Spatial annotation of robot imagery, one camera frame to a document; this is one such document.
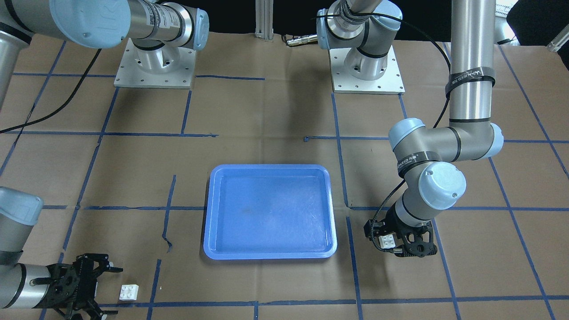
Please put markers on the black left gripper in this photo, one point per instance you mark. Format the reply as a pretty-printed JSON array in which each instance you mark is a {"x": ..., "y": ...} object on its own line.
[{"x": 393, "y": 222}]

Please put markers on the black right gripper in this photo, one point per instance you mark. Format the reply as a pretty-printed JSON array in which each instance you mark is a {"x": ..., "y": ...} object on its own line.
[{"x": 84, "y": 284}]

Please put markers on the white block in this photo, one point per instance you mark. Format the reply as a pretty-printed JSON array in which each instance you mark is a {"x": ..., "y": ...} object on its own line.
[
  {"x": 387, "y": 242},
  {"x": 128, "y": 292}
]

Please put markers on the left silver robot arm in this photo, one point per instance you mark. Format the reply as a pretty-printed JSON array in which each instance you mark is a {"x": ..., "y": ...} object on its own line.
[{"x": 425, "y": 157}]

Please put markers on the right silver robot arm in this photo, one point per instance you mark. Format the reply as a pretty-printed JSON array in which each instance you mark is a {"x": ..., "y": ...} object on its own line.
[{"x": 162, "y": 37}]

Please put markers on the blue plastic tray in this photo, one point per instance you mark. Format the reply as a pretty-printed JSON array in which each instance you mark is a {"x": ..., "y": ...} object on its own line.
[{"x": 269, "y": 211}]

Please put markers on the brown paper table cover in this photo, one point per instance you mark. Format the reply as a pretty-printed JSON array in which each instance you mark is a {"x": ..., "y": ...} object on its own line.
[{"x": 126, "y": 172}]

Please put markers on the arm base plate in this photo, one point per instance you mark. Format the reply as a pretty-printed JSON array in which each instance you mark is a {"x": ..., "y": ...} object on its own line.
[
  {"x": 149, "y": 65},
  {"x": 355, "y": 73}
]

